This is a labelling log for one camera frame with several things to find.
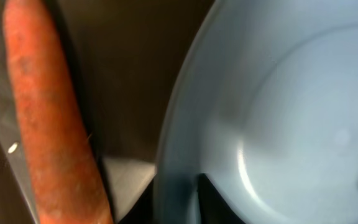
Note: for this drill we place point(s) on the blue plate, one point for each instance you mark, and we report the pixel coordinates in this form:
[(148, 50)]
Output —
[(266, 106)]

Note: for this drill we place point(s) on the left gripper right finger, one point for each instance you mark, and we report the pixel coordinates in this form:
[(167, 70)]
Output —
[(211, 206)]

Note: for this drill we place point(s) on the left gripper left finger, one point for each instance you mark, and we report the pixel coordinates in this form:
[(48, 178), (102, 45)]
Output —
[(8, 109)]

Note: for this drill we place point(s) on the orange carrot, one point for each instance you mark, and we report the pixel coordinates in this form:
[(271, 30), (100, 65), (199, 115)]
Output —
[(65, 179)]

